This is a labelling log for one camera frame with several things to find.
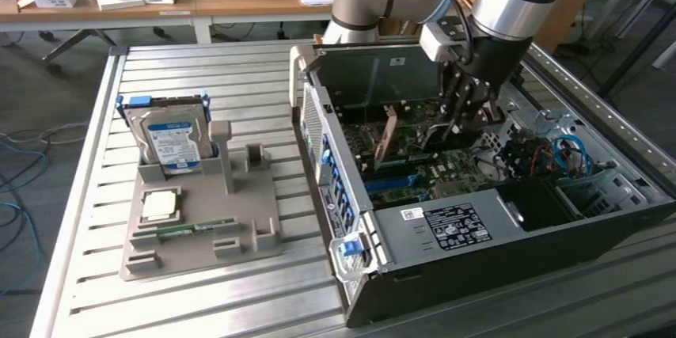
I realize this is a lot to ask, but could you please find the blue disk caddy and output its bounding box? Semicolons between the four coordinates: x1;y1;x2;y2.
115;92;221;165

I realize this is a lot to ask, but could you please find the green motherboard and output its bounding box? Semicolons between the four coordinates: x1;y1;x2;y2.
337;102;508;211

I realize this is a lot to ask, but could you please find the silver disk bay cage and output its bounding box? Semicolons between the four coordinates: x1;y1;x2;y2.
480;82;524;153

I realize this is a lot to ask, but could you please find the black camera cable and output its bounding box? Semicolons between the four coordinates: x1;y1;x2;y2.
447;0;477;65

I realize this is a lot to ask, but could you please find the green RAM stick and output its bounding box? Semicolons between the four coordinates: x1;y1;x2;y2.
389;151;440;168
136;217;236;237

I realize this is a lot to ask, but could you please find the red power wire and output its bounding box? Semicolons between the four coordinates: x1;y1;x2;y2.
532;143;561;173

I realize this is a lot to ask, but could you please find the grey power supply unit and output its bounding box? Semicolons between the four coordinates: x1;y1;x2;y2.
368;188;529;268

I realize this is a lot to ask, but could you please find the graphics card with metal bracket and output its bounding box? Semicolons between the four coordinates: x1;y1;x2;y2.
372;104;500;171

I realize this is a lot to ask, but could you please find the blue case latch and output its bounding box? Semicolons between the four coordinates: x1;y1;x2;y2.
337;237;367;260

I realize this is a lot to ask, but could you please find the silver hard disk blue label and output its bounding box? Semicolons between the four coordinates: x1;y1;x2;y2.
125;109;205;176

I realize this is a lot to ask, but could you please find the wooden desk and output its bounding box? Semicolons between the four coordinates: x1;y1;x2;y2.
0;0;485;45

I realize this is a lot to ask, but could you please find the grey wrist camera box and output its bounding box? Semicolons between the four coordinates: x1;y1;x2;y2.
419;17;476;63

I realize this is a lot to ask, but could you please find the blue expansion slot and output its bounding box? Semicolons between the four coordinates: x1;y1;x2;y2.
364;177;421;193

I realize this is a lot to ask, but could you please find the silver CPU chip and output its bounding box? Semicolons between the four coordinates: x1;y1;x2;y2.
141;191;179;220

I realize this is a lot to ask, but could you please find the blue floor cable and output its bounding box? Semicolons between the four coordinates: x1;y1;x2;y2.
0;131;52;295

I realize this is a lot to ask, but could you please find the blue data wire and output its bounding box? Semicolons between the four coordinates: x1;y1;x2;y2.
552;134;593;177

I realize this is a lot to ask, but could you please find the open black PC case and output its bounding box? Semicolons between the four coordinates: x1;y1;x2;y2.
288;31;676;329

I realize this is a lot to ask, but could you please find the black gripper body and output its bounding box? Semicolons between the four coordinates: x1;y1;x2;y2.
448;35;535;88

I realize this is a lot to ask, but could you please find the grey disk bay tray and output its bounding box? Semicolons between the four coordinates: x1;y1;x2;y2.
553;169;648;218

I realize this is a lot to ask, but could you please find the grey parts rack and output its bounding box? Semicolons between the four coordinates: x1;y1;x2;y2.
119;118;287;283

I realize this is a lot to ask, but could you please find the grey floor cable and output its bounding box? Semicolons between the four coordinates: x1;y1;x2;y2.
0;122;89;146

